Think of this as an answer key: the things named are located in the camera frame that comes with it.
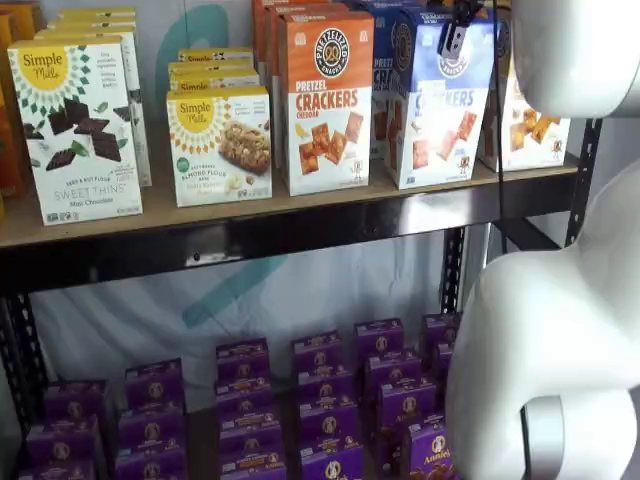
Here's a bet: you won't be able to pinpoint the orange cheddar pretzel crackers box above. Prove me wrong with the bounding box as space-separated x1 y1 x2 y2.
278 11 376 197
251 0 281 76
264 3 351 170

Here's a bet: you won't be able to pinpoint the purple Annie's snack boxes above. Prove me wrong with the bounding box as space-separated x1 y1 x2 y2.
9 319 461 480

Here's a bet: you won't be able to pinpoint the purple Annie's box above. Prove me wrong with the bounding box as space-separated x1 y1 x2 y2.
25 415 102 467
18 458 97 480
220 451 289 480
215 380 276 409
433 340 456 377
296 365 354 401
291 330 347 374
219 423 287 461
215 338 272 384
378 380 438 432
354 318 406 361
299 443 366 480
43 380 110 432
364 353 423 401
419 312 462 352
124 357 186 412
218 400 282 436
401 420 457 480
118 405 188 454
114 445 189 480
298 396 359 444

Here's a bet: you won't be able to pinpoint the mint chocolate sweet thins box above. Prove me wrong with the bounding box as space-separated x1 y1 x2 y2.
54 6 138 23
6 34 144 227
34 27 153 189
46 18 138 33

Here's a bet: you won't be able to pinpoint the black metal shelf frame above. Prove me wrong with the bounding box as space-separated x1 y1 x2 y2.
0 0 604 480

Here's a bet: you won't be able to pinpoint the wooden shelf board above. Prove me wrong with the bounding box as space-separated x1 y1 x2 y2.
0 152 580 249

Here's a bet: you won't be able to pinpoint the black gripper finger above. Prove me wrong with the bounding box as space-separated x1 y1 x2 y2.
436 1 482 60

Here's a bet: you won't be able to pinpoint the yellow white pretzel crackers box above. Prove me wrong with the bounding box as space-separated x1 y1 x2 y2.
478 14 573 173

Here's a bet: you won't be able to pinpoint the white banner with teal logo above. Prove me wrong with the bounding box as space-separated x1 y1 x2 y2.
29 0 506 396

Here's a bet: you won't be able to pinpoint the blue white pretzel crackers box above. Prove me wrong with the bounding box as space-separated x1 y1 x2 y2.
369 3 427 162
394 18 497 191

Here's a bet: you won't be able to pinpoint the almond flour bars box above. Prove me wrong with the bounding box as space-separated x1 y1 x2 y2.
168 69 262 93
177 46 255 65
168 60 255 75
166 85 274 209

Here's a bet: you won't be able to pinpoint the plain orange snack box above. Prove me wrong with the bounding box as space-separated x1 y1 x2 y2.
8 0 44 44
0 12 30 201

